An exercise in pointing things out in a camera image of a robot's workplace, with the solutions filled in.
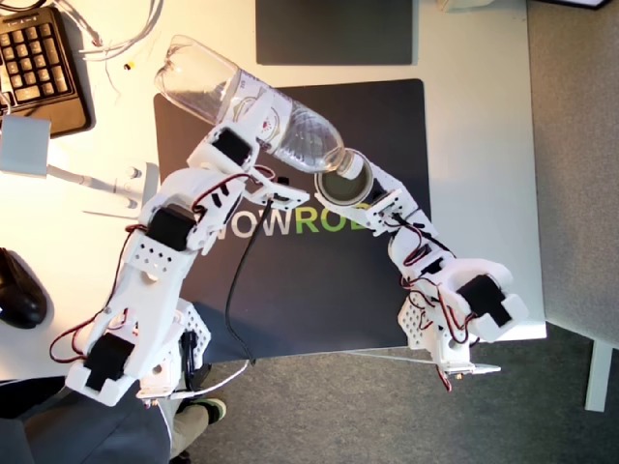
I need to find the black keyboard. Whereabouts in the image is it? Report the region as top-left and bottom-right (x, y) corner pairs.
(0, 4), (96, 141)

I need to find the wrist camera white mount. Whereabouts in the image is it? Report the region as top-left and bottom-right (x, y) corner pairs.
(241, 174), (311, 214)
(368, 188), (406, 232)

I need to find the black mat with green logo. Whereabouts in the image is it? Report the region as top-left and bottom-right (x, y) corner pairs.
(152, 78), (432, 362)

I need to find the white usb cable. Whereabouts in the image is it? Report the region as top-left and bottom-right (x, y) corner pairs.
(171, 360), (251, 401)
(338, 350), (502, 376)

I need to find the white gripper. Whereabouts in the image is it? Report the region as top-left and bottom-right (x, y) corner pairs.
(187, 91), (284, 174)
(370, 162), (434, 241)

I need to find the plain dark grey mat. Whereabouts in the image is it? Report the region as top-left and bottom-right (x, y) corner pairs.
(254, 0), (420, 68)

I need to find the clear plastic water bottle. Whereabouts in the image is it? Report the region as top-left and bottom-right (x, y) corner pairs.
(153, 34), (365, 183)

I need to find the white stand with box head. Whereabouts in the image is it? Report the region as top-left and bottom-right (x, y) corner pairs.
(0, 114), (161, 221)

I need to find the black camera cable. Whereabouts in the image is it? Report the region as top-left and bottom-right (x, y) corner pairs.
(225, 190), (286, 366)

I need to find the black computer mouse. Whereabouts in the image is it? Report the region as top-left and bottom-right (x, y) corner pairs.
(0, 246), (49, 331)

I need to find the black and green shoe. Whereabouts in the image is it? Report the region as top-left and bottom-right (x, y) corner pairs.
(174, 396), (228, 429)

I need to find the beige trouser leg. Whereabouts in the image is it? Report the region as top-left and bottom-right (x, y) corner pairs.
(168, 405), (214, 460)

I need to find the white table leg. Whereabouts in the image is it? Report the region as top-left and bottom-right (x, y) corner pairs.
(583, 337), (619, 413)

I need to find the beige ribbed cup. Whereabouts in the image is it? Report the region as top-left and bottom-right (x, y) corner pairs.
(318, 161), (372, 207)

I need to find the person's grey garment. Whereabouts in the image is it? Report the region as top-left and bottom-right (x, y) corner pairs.
(0, 375), (171, 464)

